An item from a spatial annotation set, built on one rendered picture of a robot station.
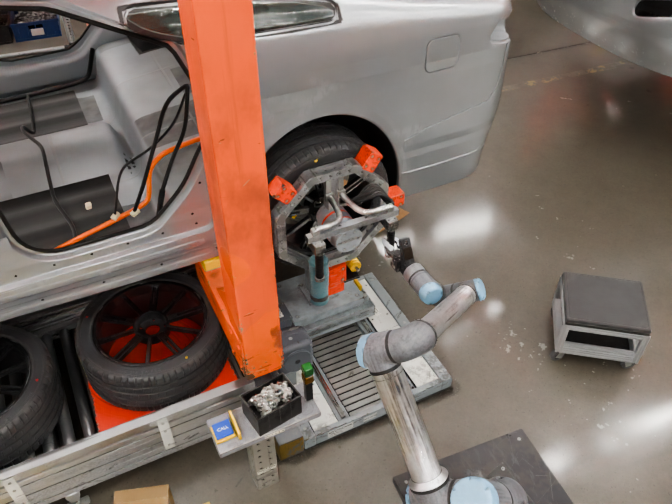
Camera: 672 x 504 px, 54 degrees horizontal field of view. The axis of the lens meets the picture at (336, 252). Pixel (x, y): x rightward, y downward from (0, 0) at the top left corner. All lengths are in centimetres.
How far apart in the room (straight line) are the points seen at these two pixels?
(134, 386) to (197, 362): 27
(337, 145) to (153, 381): 125
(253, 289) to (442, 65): 127
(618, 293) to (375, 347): 167
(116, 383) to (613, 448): 224
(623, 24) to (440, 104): 185
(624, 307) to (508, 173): 163
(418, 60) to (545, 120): 274
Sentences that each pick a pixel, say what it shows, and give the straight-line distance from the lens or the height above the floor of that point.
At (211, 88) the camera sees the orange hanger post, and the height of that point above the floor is 184.
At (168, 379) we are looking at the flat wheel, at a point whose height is 48.
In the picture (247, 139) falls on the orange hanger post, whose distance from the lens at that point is 203.
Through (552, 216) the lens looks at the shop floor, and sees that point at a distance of 453.
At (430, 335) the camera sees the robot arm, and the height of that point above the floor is 102.
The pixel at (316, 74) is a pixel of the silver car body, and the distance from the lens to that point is 266.
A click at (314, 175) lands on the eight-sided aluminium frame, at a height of 112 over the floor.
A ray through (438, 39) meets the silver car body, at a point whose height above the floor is 154.
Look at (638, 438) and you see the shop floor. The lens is 352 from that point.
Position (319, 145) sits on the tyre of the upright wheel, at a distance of 284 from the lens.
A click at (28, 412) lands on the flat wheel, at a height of 49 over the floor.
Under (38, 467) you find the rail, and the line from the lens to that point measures 295.
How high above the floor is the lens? 274
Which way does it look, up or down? 43 degrees down
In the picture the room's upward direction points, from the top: straight up
